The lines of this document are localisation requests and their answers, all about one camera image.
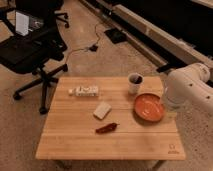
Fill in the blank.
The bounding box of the black floor plate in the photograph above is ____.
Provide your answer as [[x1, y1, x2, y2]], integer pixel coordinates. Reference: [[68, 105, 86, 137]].
[[105, 28, 127, 44]]

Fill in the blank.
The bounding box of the white labelled bottle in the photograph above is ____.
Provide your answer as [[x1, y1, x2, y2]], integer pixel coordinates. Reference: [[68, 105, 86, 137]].
[[68, 86, 99, 97]]

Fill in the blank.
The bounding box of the white sponge block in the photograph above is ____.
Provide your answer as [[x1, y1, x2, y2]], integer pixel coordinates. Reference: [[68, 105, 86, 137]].
[[93, 102, 111, 119]]

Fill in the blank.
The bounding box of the long wooden beam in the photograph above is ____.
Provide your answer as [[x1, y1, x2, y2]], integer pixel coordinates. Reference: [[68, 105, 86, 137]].
[[112, 4, 213, 69]]

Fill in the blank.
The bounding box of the white box on chair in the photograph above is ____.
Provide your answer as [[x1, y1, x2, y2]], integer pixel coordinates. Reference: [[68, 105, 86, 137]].
[[15, 12, 29, 36]]

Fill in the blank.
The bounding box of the orange ceramic bowl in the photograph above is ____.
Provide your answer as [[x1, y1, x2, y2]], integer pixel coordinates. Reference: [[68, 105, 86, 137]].
[[134, 93, 165, 122]]

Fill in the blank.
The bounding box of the black office chair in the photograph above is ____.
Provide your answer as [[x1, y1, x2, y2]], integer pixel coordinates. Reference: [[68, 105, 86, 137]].
[[0, 0, 68, 114]]

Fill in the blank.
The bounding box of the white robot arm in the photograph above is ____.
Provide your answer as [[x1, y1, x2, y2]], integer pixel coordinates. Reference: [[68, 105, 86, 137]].
[[161, 63, 213, 114]]

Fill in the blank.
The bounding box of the black floor cable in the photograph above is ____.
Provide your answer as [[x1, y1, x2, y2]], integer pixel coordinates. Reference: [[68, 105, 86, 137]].
[[63, 21, 116, 68]]

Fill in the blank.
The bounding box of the white mug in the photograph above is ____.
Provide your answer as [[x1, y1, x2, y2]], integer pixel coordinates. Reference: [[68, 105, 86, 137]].
[[128, 73, 143, 94]]

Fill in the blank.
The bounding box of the wooden table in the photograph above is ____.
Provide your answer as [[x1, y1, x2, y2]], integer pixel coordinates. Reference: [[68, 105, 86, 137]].
[[36, 77, 186, 160]]

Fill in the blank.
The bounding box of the red chili pepper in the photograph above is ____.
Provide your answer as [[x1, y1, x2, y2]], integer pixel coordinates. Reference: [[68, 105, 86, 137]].
[[95, 123, 118, 134]]

